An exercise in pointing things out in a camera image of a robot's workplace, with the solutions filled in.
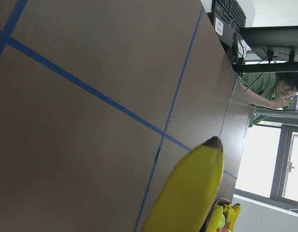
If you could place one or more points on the yellow banana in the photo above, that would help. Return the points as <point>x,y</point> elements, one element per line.
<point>231,213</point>
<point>190,190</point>

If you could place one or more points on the brown wicker basket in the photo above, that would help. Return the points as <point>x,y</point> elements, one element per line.
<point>219,201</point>

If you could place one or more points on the black label printer box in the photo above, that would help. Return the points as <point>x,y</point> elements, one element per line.
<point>224,30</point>

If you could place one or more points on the yellow starfruit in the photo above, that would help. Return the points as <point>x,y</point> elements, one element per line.
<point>215,217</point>

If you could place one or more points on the person in green shirt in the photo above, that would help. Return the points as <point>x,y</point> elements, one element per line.
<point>270,89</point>

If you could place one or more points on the green pear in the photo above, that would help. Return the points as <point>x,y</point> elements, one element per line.
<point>222,222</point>

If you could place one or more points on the black keyboard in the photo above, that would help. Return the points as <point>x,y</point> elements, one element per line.
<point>229,10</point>

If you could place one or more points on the black monitor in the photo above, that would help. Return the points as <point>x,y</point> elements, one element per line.
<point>276,45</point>

